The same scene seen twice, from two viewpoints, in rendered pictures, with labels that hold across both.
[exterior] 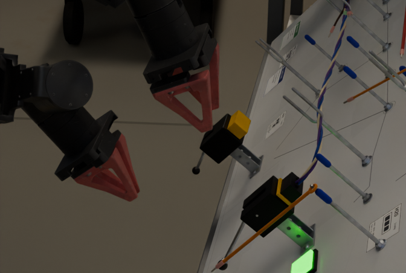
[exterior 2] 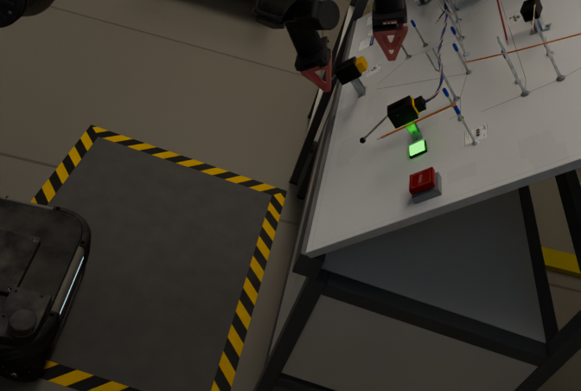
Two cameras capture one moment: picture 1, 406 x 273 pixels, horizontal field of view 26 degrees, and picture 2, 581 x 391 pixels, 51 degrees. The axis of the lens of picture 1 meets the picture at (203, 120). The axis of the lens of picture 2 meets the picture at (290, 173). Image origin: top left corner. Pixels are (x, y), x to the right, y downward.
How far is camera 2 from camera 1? 0.44 m
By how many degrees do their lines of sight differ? 14
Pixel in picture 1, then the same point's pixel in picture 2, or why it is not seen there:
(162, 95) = (379, 34)
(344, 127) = (433, 79)
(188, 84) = (396, 31)
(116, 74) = (205, 16)
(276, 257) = (392, 142)
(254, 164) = (362, 90)
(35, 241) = (151, 114)
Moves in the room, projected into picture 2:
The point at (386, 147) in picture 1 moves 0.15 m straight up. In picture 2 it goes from (470, 93) to (503, 35)
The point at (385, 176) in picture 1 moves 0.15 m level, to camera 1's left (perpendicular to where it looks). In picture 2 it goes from (472, 109) to (408, 93)
